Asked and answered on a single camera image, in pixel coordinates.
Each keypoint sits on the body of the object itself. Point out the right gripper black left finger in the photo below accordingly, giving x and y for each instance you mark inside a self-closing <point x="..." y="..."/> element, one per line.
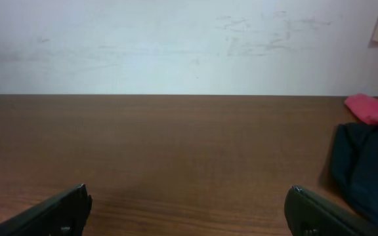
<point x="63" y="214"/>

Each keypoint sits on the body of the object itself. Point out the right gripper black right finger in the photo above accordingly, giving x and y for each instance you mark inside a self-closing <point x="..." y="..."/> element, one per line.
<point x="308" y="214"/>

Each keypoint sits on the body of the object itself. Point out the red shirt in pile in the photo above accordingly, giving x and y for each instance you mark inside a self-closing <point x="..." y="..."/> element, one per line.
<point x="363" y="107"/>

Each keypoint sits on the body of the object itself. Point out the navy garment in pile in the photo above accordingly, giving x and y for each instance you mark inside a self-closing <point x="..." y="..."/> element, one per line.
<point x="354" y="167"/>

